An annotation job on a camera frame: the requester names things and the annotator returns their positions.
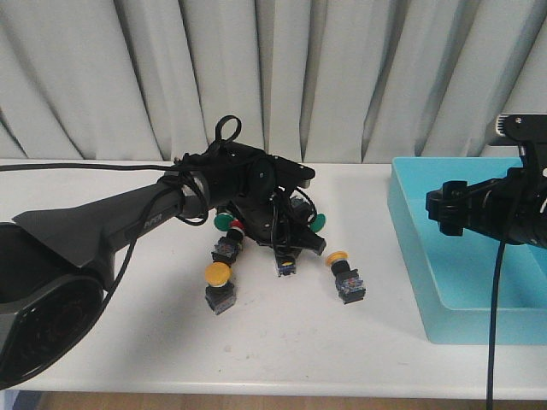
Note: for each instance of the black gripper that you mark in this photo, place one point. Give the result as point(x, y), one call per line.
point(281, 223)
point(491, 205)

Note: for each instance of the red button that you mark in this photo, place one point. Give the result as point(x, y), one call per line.
point(228, 247)
point(285, 265)

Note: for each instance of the yellow button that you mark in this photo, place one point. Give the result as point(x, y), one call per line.
point(220, 292)
point(349, 284)

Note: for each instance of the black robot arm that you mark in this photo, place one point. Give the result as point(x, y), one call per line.
point(528, 224)
point(57, 266)

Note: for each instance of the light blue plastic box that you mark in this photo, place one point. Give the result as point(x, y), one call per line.
point(452, 276)

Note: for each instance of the green button rear right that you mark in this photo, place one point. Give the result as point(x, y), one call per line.
point(318, 222)

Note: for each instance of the green button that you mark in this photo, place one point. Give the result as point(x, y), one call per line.
point(318, 222)
point(223, 218)

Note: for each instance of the green button rear left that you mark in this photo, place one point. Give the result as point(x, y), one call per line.
point(223, 218)

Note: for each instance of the grey pleated curtain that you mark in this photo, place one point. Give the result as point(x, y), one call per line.
point(315, 81)

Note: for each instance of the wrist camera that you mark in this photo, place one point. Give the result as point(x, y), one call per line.
point(290, 174)
point(514, 129)

